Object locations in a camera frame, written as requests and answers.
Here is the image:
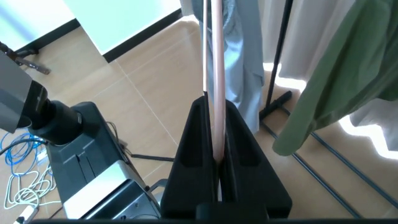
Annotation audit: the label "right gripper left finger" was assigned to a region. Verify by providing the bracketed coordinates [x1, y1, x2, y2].
[160, 91, 218, 218]

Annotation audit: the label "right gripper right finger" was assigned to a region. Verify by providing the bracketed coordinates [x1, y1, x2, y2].
[219, 99, 293, 218]

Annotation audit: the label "pink clothes hanger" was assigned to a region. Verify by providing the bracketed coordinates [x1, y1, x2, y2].
[201, 0, 227, 164]

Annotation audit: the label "pale grey shorts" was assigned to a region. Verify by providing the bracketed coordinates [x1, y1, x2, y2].
[191, 0, 265, 134]

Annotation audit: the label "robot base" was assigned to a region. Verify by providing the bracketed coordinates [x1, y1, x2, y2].
[46, 101, 169, 220]

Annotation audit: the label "black clothes rack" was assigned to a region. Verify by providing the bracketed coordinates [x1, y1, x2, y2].
[259, 0, 398, 219]

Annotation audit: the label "green long-sleeved shirt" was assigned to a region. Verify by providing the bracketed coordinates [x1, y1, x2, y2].
[272, 0, 398, 156]

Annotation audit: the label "white power strip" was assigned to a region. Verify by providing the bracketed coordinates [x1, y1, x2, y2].
[14, 204, 40, 224]

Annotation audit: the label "white cable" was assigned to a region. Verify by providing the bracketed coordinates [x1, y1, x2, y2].
[2, 164, 62, 212]

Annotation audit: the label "blue cable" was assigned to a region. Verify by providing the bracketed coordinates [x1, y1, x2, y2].
[0, 132, 47, 177]

